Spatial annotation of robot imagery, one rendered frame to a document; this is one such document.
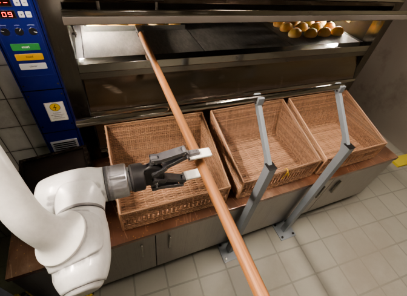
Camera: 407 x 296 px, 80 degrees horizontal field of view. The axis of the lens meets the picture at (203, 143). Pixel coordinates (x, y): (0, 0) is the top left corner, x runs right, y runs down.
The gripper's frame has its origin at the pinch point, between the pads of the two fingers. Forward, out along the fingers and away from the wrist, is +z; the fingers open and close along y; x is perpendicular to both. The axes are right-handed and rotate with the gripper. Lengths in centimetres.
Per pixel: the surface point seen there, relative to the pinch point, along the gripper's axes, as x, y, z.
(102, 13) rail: -51, -24, -19
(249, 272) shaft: 31.2, -1.1, -0.6
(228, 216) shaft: 18.5, -1.4, 0.2
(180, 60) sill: -66, 2, 14
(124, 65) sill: -66, 3, -13
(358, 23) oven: -84, -8, 148
